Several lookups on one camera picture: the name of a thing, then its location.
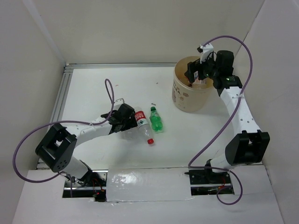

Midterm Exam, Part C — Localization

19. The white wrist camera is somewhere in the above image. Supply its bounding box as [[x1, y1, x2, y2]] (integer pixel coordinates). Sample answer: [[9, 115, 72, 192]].
[[114, 98, 125, 105], [197, 43, 214, 63]]

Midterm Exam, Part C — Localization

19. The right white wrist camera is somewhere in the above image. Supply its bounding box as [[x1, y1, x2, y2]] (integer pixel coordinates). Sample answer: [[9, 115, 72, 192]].
[[197, 43, 214, 63]]

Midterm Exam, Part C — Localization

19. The green plastic bottle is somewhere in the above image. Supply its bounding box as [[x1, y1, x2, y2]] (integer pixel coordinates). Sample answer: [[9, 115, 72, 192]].
[[150, 106, 163, 132]]

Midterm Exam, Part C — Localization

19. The red label water bottle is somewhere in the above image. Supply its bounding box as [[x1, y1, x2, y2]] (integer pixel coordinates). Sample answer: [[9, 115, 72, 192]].
[[134, 107, 154, 145]]

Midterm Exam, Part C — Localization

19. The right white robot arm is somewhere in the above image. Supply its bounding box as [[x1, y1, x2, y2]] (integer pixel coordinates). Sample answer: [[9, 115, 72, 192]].
[[185, 49, 270, 183]]

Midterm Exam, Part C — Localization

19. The clear bottle white cap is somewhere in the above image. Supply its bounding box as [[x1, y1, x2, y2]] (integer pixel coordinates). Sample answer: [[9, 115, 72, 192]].
[[121, 127, 140, 141]]

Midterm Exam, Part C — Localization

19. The blue white label bottle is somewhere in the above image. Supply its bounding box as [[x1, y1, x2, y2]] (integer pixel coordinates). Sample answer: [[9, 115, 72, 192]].
[[192, 72, 208, 90]]

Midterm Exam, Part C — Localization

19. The beige paper bucket bin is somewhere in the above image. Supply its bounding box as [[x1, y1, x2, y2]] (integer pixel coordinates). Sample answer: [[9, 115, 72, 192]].
[[172, 56, 214, 112]]

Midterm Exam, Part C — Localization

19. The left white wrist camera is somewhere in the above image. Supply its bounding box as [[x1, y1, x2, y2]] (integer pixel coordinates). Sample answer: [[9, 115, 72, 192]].
[[114, 98, 125, 105]]

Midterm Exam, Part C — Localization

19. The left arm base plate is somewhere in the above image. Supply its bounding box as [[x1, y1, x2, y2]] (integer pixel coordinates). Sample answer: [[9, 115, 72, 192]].
[[62, 170, 108, 202]]

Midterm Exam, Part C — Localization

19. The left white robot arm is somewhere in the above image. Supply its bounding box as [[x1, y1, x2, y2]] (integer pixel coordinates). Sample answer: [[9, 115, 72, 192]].
[[35, 103, 137, 186]]

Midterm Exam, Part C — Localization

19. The white taped cover sheet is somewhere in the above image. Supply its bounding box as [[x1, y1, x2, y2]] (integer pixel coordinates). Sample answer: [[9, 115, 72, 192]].
[[106, 168, 192, 202]]

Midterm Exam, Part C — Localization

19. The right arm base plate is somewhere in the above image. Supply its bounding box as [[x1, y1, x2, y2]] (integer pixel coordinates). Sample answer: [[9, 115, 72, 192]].
[[185, 169, 234, 196]]

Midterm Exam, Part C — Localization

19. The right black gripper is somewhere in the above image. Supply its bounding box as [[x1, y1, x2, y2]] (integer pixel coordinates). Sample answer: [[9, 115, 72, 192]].
[[185, 52, 220, 83]]

